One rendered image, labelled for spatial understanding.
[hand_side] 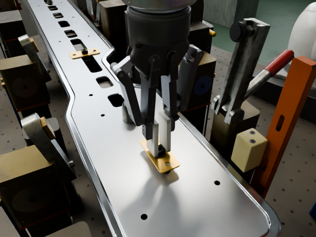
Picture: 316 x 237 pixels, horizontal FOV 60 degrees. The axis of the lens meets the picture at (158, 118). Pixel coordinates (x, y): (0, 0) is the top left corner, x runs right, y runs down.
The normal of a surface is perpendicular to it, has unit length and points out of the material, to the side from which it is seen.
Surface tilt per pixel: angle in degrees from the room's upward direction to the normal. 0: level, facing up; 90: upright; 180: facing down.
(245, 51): 81
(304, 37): 90
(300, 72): 90
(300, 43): 92
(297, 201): 0
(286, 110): 90
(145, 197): 0
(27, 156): 0
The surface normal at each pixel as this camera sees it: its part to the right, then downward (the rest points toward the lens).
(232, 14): -0.72, 0.43
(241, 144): -0.89, 0.29
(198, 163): 0.00, -0.77
